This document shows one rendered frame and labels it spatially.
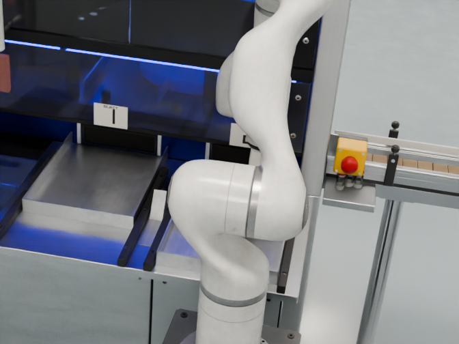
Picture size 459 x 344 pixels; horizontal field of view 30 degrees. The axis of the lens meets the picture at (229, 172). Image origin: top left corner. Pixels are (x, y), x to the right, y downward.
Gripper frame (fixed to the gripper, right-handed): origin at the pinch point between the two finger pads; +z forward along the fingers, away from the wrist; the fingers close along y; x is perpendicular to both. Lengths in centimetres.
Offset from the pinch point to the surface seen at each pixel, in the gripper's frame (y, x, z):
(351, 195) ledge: -18.5, 21.5, 6.0
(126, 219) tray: 11.2, -27.9, 3.4
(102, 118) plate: -14.7, -41.6, -7.1
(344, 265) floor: -111, 28, 94
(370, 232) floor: -138, 37, 94
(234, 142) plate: -14.8, -8.4, -6.0
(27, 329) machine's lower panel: -15, -64, 66
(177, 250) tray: 16.2, -14.8, 5.7
